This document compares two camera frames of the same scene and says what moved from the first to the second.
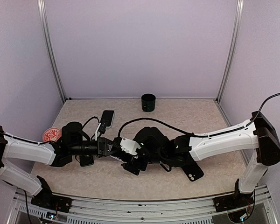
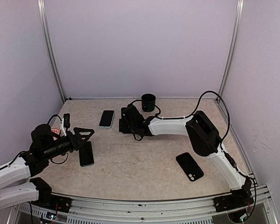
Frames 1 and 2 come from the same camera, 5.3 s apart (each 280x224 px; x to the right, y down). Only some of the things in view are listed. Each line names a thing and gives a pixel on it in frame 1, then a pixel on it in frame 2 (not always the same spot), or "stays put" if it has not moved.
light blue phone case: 107,117 stays put
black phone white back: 107,117 stays put
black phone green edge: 86,161 stays put
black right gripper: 129,166 -> 123,126
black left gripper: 102,144 -> 75,144
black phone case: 192,171 stays put
